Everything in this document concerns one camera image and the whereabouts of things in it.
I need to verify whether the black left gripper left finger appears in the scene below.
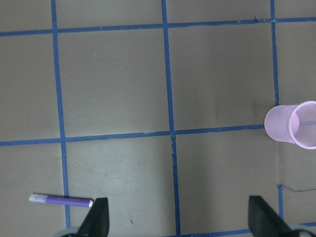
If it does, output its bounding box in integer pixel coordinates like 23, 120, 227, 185
77, 197, 110, 237

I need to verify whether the purple pen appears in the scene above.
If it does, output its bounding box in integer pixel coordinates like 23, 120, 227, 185
29, 194, 94, 208

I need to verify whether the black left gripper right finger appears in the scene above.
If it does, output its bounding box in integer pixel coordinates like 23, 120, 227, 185
248, 196, 292, 237

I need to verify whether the pink mesh cup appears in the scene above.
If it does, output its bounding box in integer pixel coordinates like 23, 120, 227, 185
264, 101, 316, 150

